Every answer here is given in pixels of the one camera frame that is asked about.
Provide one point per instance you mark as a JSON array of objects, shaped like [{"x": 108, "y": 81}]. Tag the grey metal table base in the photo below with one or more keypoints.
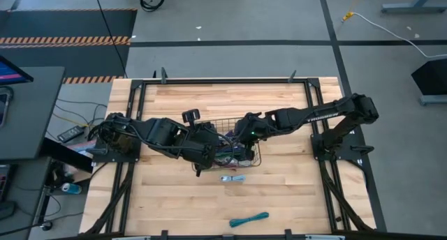
[{"x": 412, "y": 8}]

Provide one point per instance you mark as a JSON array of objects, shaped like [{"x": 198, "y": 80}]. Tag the grey side table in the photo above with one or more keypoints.
[{"x": 28, "y": 198}]

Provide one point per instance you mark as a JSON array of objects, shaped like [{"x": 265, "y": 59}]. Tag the black floor stand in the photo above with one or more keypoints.
[{"x": 431, "y": 77}]

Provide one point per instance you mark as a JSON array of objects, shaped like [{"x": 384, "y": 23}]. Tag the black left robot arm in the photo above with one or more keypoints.
[{"x": 160, "y": 132}]

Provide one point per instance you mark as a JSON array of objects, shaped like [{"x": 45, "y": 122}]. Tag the printed paper sheet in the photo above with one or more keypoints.
[{"x": 82, "y": 147}]

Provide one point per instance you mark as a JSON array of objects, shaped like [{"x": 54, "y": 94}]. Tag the blue drink bottle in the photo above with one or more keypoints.
[{"x": 71, "y": 188}]

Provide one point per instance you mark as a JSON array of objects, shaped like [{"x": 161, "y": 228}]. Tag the yellow plug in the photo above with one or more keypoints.
[{"x": 347, "y": 16}]

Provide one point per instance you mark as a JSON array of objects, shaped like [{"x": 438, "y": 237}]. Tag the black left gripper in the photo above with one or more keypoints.
[{"x": 200, "y": 146}]

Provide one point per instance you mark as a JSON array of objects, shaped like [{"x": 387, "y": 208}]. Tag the smartphone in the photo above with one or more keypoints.
[{"x": 3, "y": 107}]

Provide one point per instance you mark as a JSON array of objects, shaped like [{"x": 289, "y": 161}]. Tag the computer monitor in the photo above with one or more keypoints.
[{"x": 10, "y": 74}]

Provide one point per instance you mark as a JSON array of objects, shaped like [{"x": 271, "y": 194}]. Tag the white light bar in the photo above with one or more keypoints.
[
  {"x": 324, "y": 237},
  {"x": 132, "y": 238}
]

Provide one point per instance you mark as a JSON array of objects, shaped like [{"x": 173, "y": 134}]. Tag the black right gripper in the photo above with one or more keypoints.
[{"x": 251, "y": 128}]

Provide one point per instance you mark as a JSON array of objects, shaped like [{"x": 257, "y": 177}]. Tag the dark grey desk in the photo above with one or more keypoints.
[{"x": 31, "y": 111}]

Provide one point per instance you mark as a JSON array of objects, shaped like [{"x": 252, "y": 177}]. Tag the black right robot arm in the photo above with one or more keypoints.
[{"x": 324, "y": 114}]

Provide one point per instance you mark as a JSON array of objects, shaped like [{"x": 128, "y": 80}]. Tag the black power adapter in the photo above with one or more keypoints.
[{"x": 71, "y": 134}]

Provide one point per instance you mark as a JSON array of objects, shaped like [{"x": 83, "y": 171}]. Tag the black hazard-striped floor mat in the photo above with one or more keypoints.
[{"x": 52, "y": 62}]

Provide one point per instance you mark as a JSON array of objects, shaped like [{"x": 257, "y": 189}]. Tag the black caster wheel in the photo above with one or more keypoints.
[{"x": 46, "y": 226}]

